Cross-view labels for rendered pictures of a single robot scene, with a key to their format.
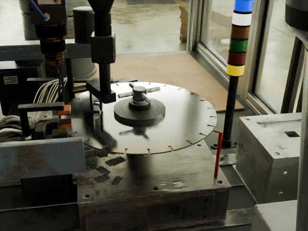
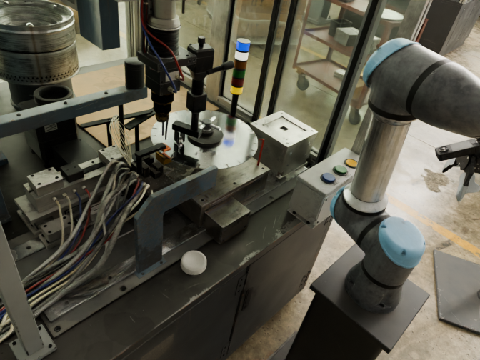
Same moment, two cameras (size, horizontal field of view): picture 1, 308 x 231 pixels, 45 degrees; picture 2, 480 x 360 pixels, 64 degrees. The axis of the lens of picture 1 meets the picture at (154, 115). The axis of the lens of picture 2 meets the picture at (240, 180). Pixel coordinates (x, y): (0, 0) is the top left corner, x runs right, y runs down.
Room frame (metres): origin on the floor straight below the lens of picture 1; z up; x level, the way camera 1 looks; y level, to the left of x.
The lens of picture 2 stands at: (-0.13, 0.58, 1.60)
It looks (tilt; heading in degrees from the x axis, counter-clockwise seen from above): 39 degrees down; 319
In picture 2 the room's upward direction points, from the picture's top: 11 degrees clockwise
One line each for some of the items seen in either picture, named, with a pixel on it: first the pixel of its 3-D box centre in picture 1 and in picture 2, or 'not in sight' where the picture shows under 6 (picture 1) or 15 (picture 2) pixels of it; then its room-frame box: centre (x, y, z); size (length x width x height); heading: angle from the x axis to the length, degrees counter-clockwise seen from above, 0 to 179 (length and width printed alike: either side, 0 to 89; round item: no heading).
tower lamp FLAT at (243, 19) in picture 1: (241, 17); (241, 53); (0.90, -0.21, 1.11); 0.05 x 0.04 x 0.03; 11
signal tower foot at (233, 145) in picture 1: (226, 142); not in sight; (0.90, -0.21, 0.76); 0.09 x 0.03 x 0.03; 101
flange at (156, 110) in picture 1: (139, 106); (206, 132); (0.71, 0.03, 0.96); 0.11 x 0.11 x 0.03
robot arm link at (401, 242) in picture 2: not in sight; (393, 248); (0.13, -0.19, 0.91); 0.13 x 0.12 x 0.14; 173
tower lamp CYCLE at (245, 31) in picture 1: (239, 30); (240, 63); (0.90, -0.21, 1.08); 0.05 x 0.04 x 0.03; 11
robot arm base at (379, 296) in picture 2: not in sight; (378, 278); (0.13, -0.19, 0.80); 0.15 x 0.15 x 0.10
